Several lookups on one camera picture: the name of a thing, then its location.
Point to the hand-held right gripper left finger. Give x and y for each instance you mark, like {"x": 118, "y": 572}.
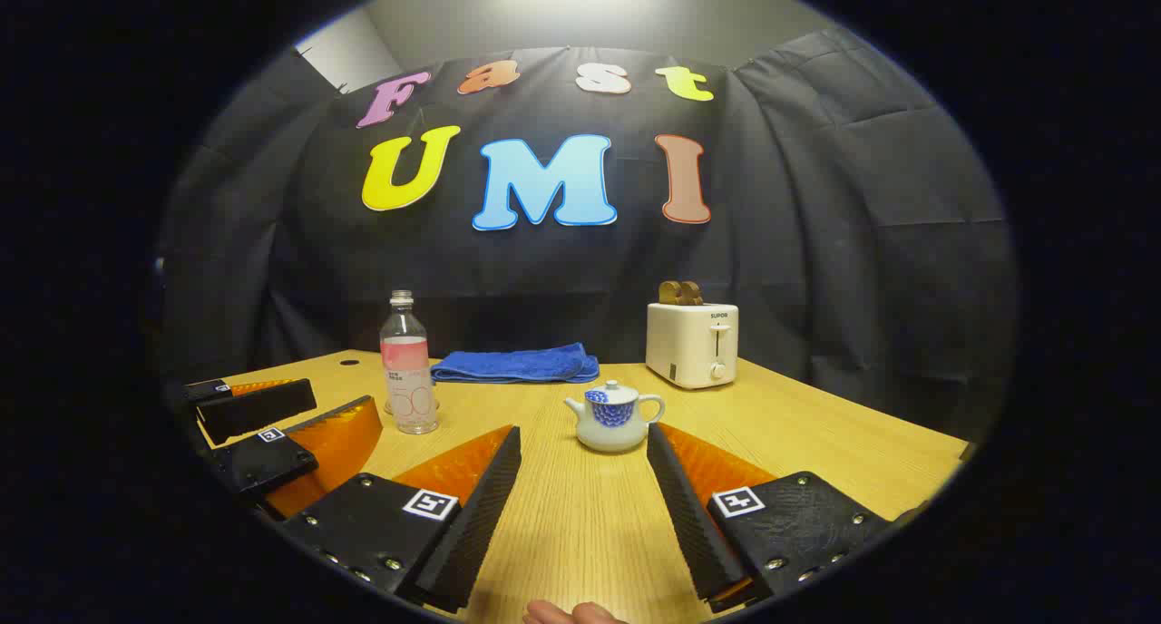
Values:
{"x": 481, "y": 524}

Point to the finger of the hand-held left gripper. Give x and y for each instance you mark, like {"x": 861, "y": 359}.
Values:
{"x": 258, "y": 408}
{"x": 263, "y": 461}

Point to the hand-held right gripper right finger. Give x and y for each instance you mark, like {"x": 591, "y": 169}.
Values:
{"x": 689, "y": 515}

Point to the white blue-patterned teacup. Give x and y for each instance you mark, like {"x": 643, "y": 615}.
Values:
{"x": 617, "y": 433}

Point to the white blue teacup lid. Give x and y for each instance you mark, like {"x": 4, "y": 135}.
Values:
{"x": 612, "y": 394}

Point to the clear water bottle pink label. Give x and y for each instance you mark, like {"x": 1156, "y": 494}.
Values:
{"x": 408, "y": 370}

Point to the blue folded towel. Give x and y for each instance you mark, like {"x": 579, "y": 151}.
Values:
{"x": 517, "y": 365}

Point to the white toaster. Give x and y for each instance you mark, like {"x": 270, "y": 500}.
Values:
{"x": 689, "y": 347}

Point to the brown toast bread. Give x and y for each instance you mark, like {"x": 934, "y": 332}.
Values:
{"x": 680, "y": 293}

